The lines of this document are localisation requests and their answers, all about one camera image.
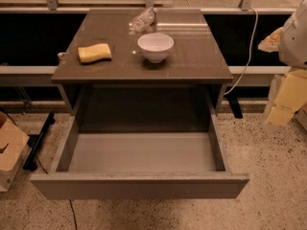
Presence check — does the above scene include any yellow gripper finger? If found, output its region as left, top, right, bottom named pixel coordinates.
left=262, top=105, right=295, bottom=133
left=274, top=69, right=307, bottom=112

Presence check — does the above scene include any yellow sponge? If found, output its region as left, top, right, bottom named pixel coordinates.
left=78, top=43, right=112, bottom=63

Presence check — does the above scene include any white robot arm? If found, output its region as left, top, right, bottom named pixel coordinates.
left=258, top=0, right=307, bottom=132

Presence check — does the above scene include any dark brown drawer cabinet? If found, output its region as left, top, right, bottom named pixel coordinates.
left=52, top=10, right=232, bottom=133

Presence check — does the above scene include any open grey top drawer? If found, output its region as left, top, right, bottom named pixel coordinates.
left=31, top=115, right=249, bottom=199

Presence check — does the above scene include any white ceramic bowl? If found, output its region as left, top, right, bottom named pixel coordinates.
left=137, top=33, right=174, bottom=63

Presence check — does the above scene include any crumpled clear plastic bag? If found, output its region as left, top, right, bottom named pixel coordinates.
left=130, top=7, right=158, bottom=35

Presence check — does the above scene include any black bar on floor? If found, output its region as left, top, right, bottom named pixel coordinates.
left=23, top=112, right=55, bottom=172

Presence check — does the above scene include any cardboard box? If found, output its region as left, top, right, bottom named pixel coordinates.
left=0, top=113, right=30, bottom=192

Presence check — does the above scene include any white cable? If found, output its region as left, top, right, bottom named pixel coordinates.
left=224, top=7, right=259, bottom=97

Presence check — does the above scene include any black floor cable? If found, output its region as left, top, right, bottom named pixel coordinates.
left=34, top=155, right=79, bottom=230

